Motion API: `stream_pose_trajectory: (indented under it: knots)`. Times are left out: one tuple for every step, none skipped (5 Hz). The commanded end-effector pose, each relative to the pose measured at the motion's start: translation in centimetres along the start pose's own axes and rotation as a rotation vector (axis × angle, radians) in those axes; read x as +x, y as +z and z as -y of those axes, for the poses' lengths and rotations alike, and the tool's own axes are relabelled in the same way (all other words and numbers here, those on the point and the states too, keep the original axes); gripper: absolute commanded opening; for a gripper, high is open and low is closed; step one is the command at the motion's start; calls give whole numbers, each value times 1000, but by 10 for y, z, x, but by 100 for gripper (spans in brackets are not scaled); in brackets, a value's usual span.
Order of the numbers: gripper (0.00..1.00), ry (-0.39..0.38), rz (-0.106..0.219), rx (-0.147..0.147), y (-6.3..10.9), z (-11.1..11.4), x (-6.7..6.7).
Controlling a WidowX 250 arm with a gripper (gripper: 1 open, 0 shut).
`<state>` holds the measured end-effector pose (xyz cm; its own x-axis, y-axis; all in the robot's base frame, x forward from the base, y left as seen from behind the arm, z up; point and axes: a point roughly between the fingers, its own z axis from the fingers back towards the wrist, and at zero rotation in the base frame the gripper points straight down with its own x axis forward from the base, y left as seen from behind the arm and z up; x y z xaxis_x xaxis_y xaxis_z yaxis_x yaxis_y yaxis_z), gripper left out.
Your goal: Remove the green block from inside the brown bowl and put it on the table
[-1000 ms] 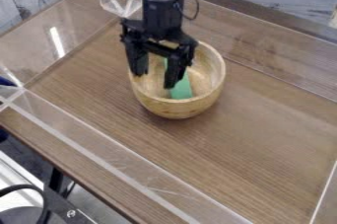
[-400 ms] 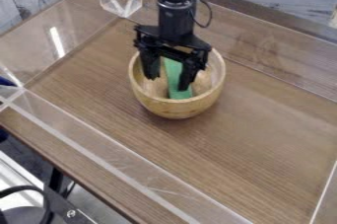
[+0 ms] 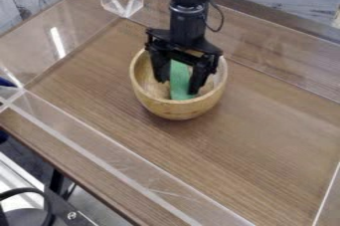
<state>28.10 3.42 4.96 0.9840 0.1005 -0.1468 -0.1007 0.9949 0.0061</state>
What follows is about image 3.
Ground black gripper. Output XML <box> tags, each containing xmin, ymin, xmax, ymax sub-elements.
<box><xmin>146</xmin><ymin>3</ymin><xmax>222</xmax><ymax>95</ymax></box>

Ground black cable loop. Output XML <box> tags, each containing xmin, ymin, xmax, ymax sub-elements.
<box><xmin>0</xmin><ymin>187</ymin><xmax>58</xmax><ymax>226</ymax></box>

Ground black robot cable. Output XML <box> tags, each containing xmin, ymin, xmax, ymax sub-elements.
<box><xmin>203</xmin><ymin>0</ymin><xmax>226</xmax><ymax>34</ymax></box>

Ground blue object at edge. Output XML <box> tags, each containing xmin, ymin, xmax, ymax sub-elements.
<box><xmin>0</xmin><ymin>77</ymin><xmax>16</xmax><ymax>88</ymax></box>

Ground brown wooden bowl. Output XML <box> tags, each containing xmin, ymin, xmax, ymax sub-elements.
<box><xmin>130</xmin><ymin>49</ymin><xmax>228</xmax><ymax>120</ymax></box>

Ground clear acrylic tray wall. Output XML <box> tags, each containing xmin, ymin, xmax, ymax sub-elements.
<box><xmin>0</xmin><ymin>0</ymin><xmax>340</xmax><ymax>226</ymax></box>

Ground black metal table leg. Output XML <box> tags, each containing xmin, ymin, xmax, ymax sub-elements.
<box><xmin>50</xmin><ymin>169</ymin><xmax>66</xmax><ymax>194</ymax></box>

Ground green rectangular block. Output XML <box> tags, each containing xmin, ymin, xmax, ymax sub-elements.
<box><xmin>170</xmin><ymin>61</ymin><xmax>194</xmax><ymax>101</ymax></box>

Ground clear acrylic corner bracket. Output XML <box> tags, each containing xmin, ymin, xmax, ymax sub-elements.
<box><xmin>100</xmin><ymin>0</ymin><xmax>144</xmax><ymax>18</ymax></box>

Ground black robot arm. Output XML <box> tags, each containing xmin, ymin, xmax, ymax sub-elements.
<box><xmin>146</xmin><ymin>0</ymin><xmax>224</xmax><ymax>95</ymax></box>

